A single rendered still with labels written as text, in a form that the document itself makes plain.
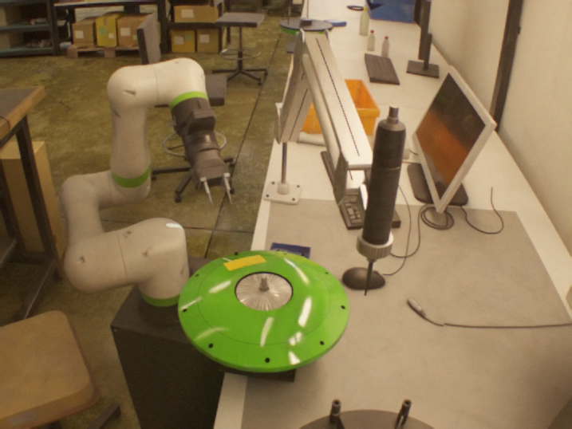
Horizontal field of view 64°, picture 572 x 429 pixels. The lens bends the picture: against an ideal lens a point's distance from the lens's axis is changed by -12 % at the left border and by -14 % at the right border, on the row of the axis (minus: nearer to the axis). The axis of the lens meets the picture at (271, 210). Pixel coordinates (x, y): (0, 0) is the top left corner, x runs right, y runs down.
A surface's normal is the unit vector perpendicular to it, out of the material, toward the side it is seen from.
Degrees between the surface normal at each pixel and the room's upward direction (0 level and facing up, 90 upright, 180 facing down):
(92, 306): 0
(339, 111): 16
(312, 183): 0
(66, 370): 0
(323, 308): 21
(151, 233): 9
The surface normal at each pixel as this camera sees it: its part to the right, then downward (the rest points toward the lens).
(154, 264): 0.38, 0.48
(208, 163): 0.22, -0.44
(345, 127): 0.06, -0.65
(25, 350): 0.02, -0.83
